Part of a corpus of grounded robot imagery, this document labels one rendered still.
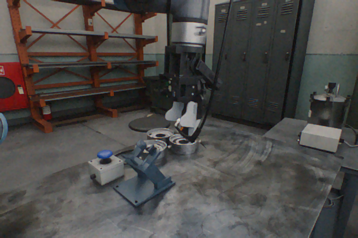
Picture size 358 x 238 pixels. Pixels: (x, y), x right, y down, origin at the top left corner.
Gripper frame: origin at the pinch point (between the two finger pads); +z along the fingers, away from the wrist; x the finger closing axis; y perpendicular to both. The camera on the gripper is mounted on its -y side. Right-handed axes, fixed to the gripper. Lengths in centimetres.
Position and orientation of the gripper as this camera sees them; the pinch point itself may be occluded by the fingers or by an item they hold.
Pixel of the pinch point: (187, 129)
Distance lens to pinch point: 54.6
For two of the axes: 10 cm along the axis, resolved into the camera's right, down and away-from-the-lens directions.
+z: -0.7, 9.5, 3.1
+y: -7.5, 1.6, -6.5
